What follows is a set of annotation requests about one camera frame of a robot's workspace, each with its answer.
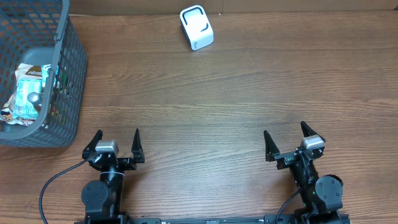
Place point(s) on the white barcode scanner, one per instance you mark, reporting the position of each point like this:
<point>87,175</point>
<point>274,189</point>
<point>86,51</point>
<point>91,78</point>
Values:
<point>196,27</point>

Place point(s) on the beige brown snack bag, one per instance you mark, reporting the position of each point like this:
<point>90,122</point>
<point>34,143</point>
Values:
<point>24,71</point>

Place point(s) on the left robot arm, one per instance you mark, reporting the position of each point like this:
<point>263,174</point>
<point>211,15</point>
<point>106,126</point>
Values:
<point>102,197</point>

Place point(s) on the teal wipes packet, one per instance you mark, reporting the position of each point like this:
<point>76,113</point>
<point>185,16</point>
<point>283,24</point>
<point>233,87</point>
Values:
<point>23,107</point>

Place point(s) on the grey plastic mesh basket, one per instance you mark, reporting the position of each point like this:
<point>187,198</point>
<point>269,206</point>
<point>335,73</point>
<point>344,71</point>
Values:
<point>42,33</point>

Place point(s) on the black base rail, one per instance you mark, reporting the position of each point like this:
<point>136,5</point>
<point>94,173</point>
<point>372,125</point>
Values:
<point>267,219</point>

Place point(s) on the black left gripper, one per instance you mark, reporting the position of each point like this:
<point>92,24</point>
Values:
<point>125,162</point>

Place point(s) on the yellow dish soap bottle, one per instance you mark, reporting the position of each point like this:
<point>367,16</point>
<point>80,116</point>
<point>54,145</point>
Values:
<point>36,100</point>

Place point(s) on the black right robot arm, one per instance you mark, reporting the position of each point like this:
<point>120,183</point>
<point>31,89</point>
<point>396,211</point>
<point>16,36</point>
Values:
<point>321,196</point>

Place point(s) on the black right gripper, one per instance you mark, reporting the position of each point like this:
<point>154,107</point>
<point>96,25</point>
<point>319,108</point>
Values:
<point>286,158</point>

